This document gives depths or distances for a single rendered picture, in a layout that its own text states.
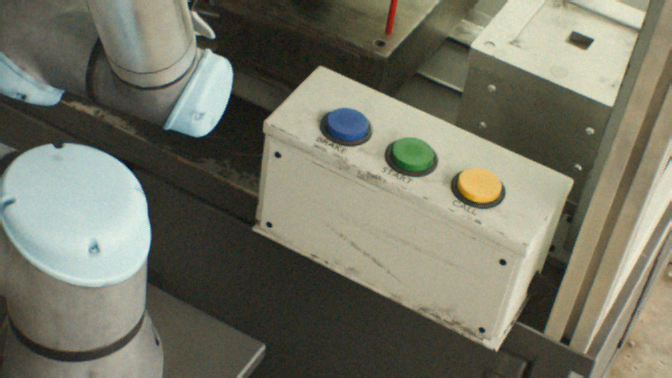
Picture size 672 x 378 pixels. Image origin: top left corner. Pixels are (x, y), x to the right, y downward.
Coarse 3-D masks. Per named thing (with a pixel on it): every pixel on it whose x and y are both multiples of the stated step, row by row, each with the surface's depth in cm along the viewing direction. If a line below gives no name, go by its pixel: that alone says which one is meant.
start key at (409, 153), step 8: (400, 144) 122; (408, 144) 122; (416, 144) 122; (424, 144) 123; (392, 152) 121; (400, 152) 121; (408, 152) 121; (416, 152) 122; (424, 152) 122; (432, 152) 122; (400, 160) 121; (408, 160) 121; (416, 160) 121; (424, 160) 121; (432, 160) 122; (408, 168) 121; (416, 168) 121; (424, 168) 121
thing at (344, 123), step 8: (336, 112) 124; (344, 112) 124; (352, 112) 125; (360, 112) 125; (328, 120) 123; (336, 120) 123; (344, 120) 124; (352, 120) 124; (360, 120) 124; (328, 128) 123; (336, 128) 123; (344, 128) 123; (352, 128) 123; (360, 128) 123; (336, 136) 123; (344, 136) 122; (352, 136) 122; (360, 136) 123
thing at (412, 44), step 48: (240, 0) 147; (288, 0) 146; (336, 0) 147; (384, 0) 148; (432, 0) 150; (240, 48) 149; (288, 48) 147; (336, 48) 144; (384, 48) 142; (432, 48) 156; (240, 96) 148; (288, 96) 149; (432, 96) 152
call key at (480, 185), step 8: (472, 168) 121; (480, 168) 121; (464, 176) 120; (472, 176) 120; (480, 176) 120; (488, 176) 120; (496, 176) 121; (464, 184) 119; (472, 184) 119; (480, 184) 119; (488, 184) 120; (496, 184) 120; (464, 192) 119; (472, 192) 119; (480, 192) 119; (488, 192) 119; (496, 192) 119; (472, 200) 119; (480, 200) 119; (488, 200) 119
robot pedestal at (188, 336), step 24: (0, 312) 122; (168, 312) 125; (192, 312) 125; (168, 336) 123; (192, 336) 123; (216, 336) 123; (240, 336) 124; (168, 360) 121; (192, 360) 121; (216, 360) 121; (240, 360) 122
